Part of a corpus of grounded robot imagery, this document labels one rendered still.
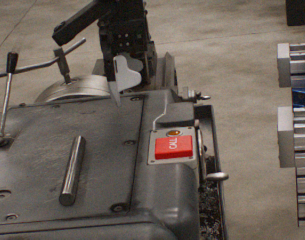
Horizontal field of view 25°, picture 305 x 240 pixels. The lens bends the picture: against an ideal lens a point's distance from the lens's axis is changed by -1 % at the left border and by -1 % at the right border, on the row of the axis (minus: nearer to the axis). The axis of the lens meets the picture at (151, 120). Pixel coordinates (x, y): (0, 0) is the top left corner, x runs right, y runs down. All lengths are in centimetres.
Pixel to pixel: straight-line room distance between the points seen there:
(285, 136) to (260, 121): 288
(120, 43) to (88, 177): 27
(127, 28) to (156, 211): 38
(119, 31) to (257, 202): 236
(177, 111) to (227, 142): 287
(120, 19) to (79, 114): 22
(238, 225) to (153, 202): 234
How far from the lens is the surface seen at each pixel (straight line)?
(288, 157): 152
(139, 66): 129
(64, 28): 122
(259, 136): 417
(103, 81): 157
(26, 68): 146
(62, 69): 155
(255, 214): 337
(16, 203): 104
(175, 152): 108
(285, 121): 153
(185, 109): 127
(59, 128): 127
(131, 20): 121
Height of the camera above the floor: 172
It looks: 22 degrees down
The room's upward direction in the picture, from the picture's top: 8 degrees counter-clockwise
